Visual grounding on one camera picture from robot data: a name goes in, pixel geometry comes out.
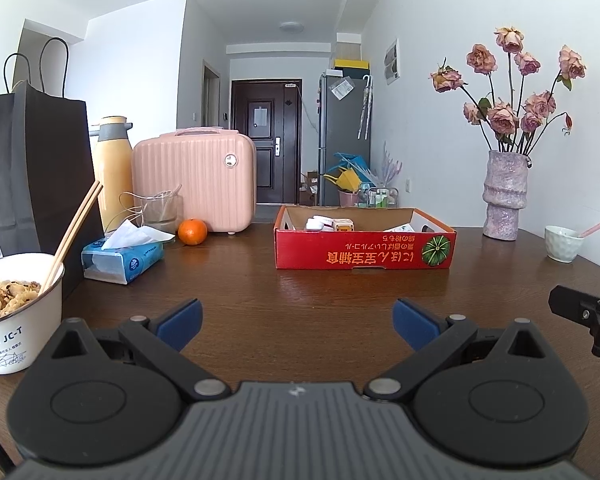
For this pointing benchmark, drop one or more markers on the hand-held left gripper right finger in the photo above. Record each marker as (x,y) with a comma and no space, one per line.
(417,322)

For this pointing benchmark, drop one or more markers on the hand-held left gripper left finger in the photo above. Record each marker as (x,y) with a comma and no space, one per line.
(182,322)

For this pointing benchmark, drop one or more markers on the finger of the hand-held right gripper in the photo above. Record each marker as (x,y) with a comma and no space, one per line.
(575,304)

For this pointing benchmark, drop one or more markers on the red cardboard box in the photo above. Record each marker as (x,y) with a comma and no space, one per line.
(330,255)

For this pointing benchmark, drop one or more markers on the white ceramic cup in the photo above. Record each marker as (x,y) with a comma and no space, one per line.
(562,247)

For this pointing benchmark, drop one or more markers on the pink spoon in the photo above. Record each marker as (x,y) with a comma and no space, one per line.
(595,227)

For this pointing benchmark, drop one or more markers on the blue tissue pack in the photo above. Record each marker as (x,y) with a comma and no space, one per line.
(130,260)

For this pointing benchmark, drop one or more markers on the orange fruit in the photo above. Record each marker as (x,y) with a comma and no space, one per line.
(192,232)

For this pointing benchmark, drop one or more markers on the clear glass cup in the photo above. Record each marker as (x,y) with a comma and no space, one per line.
(160,215)

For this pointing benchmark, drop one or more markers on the purple ceramic vase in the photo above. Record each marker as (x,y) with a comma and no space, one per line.
(505,195)

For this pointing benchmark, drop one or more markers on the metal storage trolley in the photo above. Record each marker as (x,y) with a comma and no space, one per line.
(380,197)

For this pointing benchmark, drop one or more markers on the pink hard-shell suitcase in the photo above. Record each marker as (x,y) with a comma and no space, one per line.
(190,185)

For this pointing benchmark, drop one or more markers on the wooden chopstick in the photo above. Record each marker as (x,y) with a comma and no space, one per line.
(77,222)
(80,227)

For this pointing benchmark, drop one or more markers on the pink plastic bin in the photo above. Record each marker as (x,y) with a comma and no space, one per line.
(347,198)

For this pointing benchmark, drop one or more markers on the white paper noodle bowl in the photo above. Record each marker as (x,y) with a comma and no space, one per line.
(25,330)

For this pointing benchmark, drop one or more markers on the yellow thermos jug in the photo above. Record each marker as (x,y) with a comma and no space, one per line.
(112,180)

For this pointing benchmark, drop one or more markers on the pale purple clothes hangers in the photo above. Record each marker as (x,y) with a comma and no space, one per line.
(390,165)

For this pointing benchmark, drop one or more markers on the yellow plastic item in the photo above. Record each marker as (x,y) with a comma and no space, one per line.
(341,179)

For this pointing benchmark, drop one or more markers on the blue plastic stool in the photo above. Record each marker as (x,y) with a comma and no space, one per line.
(352,162)

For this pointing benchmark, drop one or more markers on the cooked noodles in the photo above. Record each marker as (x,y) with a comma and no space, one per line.
(5,300)

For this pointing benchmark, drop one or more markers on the dark brown entry door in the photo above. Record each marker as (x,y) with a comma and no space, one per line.
(265,160)

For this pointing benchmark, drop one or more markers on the bunch of dried pink roses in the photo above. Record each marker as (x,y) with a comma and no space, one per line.
(502,117)

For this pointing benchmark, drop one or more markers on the grey refrigerator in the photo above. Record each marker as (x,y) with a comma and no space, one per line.
(342,125)

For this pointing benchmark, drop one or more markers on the black paper bag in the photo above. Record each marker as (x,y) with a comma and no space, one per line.
(30,170)

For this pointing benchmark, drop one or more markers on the clear folded umbrellas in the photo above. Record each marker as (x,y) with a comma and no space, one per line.
(365,110)

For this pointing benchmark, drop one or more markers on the white paper notice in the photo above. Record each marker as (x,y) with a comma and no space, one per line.
(260,116)

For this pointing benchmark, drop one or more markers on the white interior door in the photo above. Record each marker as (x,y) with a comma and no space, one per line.
(211,95)

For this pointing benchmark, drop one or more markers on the clear document pouch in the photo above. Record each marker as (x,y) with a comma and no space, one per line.
(341,90)

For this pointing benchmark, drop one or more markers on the yellow flat box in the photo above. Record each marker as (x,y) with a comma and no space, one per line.
(350,64)

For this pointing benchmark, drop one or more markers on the round ceiling lamp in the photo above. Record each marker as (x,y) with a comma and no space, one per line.
(292,26)

